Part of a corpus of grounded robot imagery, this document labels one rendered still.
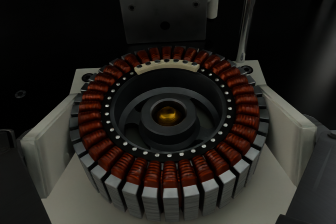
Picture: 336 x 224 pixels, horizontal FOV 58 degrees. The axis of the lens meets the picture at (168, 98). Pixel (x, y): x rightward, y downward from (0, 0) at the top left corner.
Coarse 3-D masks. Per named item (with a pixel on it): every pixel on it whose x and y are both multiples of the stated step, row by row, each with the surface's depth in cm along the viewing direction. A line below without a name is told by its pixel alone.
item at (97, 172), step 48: (192, 48) 20; (96, 96) 18; (144, 96) 20; (192, 96) 20; (240, 96) 17; (96, 144) 15; (192, 144) 18; (240, 144) 15; (144, 192) 14; (192, 192) 14; (240, 192) 16
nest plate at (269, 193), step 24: (96, 72) 25; (144, 144) 20; (264, 144) 19; (72, 168) 19; (264, 168) 18; (72, 192) 17; (96, 192) 17; (264, 192) 17; (288, 192) 17; (48, 216) 17; (72, 216) 17; (96, 216) 16; (120, 216) 16; (144, 216) 16; (216, 216) 16; (240, 216) 16; (264, 216) 16
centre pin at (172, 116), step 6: (162, 108) 18; (168, 108) 18; (156, 114) 18; (162, 114) 18; (168, 114) 18; (174, 114) 18; (180, 114) 18; (156, 120) 18; (162, 120) 18; (168, 120) 18; (174, 120) 18; (180, 120) 18
